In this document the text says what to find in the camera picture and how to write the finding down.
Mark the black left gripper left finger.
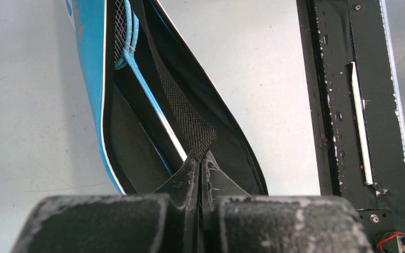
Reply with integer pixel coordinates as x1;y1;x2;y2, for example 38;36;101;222
12;153;200;252

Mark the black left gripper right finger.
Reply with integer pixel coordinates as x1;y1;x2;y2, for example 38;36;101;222
201;153;373;252

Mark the blue racket bag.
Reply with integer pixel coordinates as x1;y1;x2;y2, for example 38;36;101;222
66;1;268;195

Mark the blue racket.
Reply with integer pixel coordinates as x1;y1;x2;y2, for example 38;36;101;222
114;83;174;176
114;1;187;161

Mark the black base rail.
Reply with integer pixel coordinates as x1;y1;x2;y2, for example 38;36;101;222
296;1;405;252

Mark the grey cable duct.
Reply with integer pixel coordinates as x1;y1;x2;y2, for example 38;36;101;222
379;0;405;238

